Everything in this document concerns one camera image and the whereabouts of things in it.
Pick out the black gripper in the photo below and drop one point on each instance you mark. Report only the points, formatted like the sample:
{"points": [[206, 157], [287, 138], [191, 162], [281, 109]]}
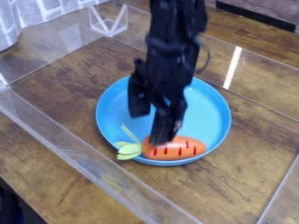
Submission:
{"points": [[158, 82]]}

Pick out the blue round tray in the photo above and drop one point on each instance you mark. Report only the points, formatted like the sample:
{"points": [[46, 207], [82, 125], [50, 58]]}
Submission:
{"points": [[206, 122]]}

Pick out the orange toy carrot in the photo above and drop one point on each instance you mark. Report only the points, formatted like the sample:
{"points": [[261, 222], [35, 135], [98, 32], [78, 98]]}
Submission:
{"points": [[183, 147]]}

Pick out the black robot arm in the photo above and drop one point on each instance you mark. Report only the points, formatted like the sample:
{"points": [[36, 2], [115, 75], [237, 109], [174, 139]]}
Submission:
{"points": [[176, 20]]}

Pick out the clear acrylic barrier strip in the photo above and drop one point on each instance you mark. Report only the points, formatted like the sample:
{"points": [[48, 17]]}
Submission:
{"points": [[140, 199]]}

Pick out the white patterned curtain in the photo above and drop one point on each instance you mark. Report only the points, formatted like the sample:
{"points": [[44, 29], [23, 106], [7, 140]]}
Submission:
{"points": [[23, 13]]}

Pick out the clear acrylic corner bracket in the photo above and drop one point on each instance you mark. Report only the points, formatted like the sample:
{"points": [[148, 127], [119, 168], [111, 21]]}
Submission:
{"points": [[106, 26]]}

